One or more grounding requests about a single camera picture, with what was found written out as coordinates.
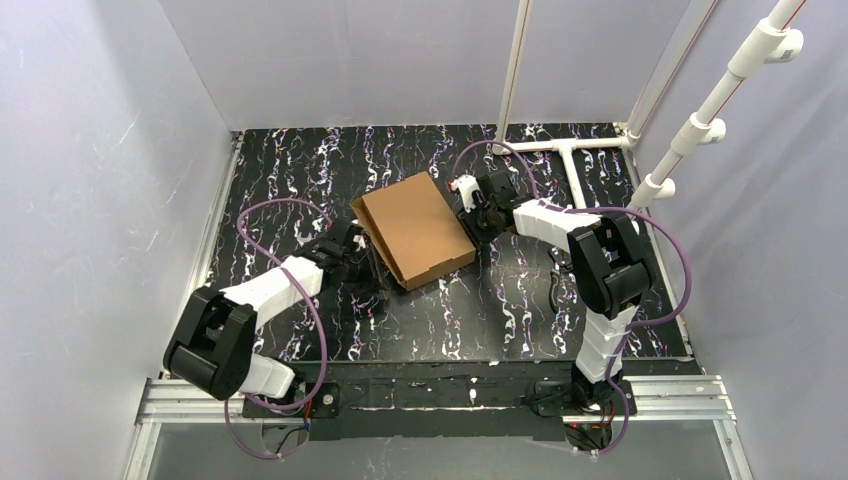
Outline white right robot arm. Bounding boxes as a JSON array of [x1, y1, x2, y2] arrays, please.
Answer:
[[449, 171, 655, 386]]

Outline brown cardboard box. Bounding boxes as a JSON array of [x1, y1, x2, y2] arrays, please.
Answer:
[[351, 172, 477, 291]]

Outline white PVC camera pole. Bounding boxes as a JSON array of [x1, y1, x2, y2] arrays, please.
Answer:
[[628, 0, 805, 210]]

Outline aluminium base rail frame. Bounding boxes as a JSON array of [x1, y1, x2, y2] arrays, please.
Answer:
[[137, 359, 736, 442]]

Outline black handled pliers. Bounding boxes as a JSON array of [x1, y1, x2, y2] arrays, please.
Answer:
[[548, 263, 580, 315]]

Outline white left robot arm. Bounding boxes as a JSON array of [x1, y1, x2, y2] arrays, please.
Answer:
[[163, 222, 377, 400]]

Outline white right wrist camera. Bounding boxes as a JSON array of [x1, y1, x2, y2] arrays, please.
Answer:
[[449, 174, 480, 212]]

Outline white PVC pipe frame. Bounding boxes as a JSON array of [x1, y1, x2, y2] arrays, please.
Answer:
[[492, 0, 719, 208]]

